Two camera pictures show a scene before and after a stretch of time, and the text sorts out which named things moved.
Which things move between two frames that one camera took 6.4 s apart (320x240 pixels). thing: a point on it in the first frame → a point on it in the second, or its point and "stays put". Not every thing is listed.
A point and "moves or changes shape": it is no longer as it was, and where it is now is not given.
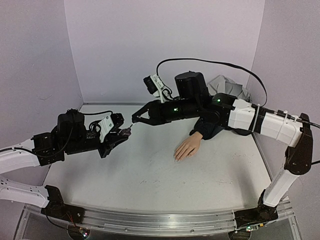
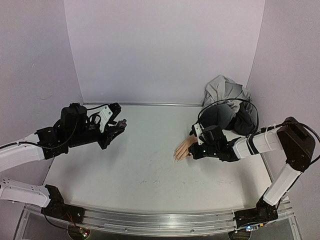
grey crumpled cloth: [222, 84] stays put
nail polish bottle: [126, 132] moves or changes shape
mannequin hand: [188, 147] stays put
